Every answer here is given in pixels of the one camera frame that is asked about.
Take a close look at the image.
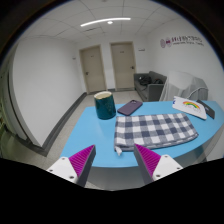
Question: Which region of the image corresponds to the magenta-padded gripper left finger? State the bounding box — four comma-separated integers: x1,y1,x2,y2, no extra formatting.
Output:
46,144,97,188

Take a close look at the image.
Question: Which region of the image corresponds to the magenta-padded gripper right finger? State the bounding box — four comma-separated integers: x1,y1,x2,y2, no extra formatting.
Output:
133,143,184,186

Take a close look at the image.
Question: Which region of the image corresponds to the grey white checkered towel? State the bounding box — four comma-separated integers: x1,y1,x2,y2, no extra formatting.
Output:
113,112,200,157

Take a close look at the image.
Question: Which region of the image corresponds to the white rainbow-print pad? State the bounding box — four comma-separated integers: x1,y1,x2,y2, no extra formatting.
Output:
171,96,208,120

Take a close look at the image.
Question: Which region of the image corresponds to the purple smartphone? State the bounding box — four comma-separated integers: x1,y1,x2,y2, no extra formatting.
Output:
116,99,144,117

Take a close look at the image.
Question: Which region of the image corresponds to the black notebook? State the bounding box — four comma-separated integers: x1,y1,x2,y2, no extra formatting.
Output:
196,99,216,120

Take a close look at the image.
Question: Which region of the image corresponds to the dark green mug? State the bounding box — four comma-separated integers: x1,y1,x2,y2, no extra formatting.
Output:
93,90,117,121

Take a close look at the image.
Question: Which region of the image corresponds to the grey sofa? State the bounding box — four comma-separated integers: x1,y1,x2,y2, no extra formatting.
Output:
133,70,168,102

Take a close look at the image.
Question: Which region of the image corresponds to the grey cloth-covered equipment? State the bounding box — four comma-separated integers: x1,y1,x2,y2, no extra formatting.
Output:
159,70,209,102

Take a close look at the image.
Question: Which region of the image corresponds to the black bag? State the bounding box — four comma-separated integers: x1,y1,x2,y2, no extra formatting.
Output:
139,75,153,87

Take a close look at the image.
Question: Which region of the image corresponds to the beige door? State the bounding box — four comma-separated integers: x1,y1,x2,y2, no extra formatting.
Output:
109,41,137,91
79,45,107,94

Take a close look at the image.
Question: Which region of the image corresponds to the long ceiling light strip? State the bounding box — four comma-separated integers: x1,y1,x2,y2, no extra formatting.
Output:
79,17,132,28

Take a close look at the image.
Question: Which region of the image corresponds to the wall lettering sign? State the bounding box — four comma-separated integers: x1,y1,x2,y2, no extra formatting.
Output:
159,34,205,49

